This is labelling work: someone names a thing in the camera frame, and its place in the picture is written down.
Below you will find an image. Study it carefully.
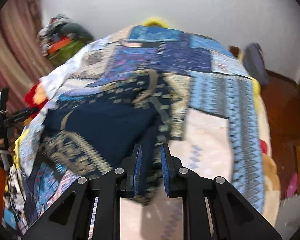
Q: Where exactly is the person left hand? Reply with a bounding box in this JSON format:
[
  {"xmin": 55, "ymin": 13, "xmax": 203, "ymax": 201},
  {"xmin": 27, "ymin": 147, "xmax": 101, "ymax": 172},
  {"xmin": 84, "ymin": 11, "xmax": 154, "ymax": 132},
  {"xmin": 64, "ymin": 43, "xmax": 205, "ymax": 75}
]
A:
[{"xmin": 0, "ymin": 131, "xmax": 18, "ymax": 160}]

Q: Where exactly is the pile of clothes basket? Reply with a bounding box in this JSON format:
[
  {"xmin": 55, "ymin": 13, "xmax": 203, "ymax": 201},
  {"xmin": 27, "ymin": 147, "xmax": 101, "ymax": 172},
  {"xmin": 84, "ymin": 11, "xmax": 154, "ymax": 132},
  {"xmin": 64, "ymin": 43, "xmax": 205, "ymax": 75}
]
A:
[{"xmin": 37, "ymin": 14, "xmax": 94, "ymax": 68}]

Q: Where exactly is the red plush toy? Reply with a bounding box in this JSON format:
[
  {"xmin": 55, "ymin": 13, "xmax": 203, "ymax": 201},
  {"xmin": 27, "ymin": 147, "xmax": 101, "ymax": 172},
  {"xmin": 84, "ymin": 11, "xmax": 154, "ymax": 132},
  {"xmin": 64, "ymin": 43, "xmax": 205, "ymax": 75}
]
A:
[{"xmin": 24, "ymin": 82, "xmax": 48, "ymax": 120}]

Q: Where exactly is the striped red beige curtain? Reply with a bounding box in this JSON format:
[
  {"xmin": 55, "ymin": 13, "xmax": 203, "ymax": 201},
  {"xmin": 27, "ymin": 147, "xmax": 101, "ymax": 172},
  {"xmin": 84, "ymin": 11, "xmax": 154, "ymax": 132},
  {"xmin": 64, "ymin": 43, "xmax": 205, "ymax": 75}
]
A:
[{"xmin": 0, "ymin": 0, "xmax": 53, "ymax": 112}]

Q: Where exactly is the blue patchwork bedspread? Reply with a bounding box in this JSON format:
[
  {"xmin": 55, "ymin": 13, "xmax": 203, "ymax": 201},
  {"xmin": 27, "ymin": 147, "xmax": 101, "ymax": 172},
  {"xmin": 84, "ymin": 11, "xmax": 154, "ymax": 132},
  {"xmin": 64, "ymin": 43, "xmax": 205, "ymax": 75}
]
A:
[{"xmin": 2, "ymin": 24, "xmax": 273, "ymax": 240}]

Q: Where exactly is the white cloth on bed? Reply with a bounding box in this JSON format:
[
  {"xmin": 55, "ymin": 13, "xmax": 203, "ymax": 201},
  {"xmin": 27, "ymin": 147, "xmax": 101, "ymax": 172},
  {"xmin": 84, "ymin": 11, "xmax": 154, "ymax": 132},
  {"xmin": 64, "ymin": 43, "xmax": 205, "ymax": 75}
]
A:
[{"xmin": 39, "ymin": 39, "xmax": 107, "ymax": 100}]

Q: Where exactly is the yellow blanket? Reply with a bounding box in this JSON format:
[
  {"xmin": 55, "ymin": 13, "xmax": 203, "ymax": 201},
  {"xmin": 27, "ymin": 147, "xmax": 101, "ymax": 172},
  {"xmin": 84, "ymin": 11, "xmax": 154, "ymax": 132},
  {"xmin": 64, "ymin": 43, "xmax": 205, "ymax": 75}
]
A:
[{"xmin": 142, "ymin": 17, "xmax": 170, "ymax": 29}]

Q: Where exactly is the navy patterned garment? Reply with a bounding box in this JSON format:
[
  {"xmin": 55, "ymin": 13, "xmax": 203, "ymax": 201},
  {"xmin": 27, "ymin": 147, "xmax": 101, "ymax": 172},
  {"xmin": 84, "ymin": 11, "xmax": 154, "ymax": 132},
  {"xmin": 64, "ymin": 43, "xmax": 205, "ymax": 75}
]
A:
[{"xmin": 39, "ymin": 69, "xmax": 192, "ymax": 205}]

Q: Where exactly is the wooden door frame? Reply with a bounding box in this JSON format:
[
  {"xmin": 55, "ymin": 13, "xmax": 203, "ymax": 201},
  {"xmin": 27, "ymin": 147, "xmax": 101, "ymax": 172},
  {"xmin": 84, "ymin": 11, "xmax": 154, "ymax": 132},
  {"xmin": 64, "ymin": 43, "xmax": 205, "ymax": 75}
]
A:
[{"xmin": 261, "ymin": 71, "xmax": 300, "ymax": 199}]

